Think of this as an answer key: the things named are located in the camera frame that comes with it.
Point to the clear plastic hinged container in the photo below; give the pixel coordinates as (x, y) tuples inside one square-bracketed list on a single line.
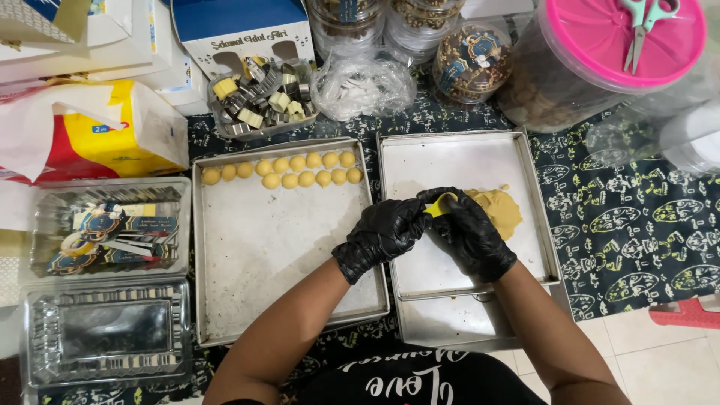
[(107, 326)]

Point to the person's right hand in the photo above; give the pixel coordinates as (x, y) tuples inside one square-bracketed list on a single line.
[(475, 242)]

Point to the clear jar of chocolate cookies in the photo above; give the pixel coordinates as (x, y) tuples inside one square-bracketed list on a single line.
[(346, 25), (419, 25)]

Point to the floured square metal baking tray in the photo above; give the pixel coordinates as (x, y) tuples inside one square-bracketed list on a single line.
[(270, 253)]

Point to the person's black printed shirt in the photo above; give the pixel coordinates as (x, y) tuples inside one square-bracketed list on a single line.
[(416, 382)]

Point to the clear plastic bag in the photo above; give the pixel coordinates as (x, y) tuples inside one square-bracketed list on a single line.
[(363, 84)]

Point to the clear box of cookie cutters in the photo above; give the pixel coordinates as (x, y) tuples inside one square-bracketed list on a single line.
[(261, 101)]

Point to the empty clear plastic jars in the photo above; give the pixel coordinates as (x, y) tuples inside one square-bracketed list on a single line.
[(675, 135)]

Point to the heap of white carton boxes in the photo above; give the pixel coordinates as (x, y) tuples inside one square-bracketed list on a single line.
[(112, 39)]

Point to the rows of yellow dough balls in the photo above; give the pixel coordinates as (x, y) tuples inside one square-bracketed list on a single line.
[(289, 171)]

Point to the roll of clear tape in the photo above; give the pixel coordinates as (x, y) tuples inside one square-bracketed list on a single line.
[(77, 243)]

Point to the metal baking tray with dough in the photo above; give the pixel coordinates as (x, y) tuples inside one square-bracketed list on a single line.
[(427, 163)]

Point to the dark patterned cloth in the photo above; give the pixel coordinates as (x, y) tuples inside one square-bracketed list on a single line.
[(619, 225)]

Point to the lump of yellow cookie dough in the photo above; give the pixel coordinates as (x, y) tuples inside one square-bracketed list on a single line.
[(500, 211)]

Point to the person's left hand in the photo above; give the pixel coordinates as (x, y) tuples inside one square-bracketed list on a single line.
[(377, 236)]

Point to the large jar with pink lid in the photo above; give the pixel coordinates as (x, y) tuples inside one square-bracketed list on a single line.
[(585, 50)]

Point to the yellow plastic measuring spoon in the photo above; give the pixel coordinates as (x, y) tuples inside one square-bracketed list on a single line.
[(437, 208)]

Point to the heap of blue label stickers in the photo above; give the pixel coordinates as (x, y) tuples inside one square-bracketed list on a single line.
[(124, 236)]

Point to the red plastic stool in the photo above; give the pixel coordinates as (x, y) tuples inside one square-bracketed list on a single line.
[(683, 314)]

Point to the blue and white carton box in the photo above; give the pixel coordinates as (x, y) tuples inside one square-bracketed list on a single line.
[(236, 28)]

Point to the labelled jar of chocolate cookies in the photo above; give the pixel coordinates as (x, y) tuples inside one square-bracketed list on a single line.
[(471, 64)]

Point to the yellow and red paper bag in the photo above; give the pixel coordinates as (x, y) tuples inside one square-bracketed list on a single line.
[(95, 135)]

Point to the empty metal baking tray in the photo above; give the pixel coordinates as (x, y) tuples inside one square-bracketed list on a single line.
[(450, 320)]

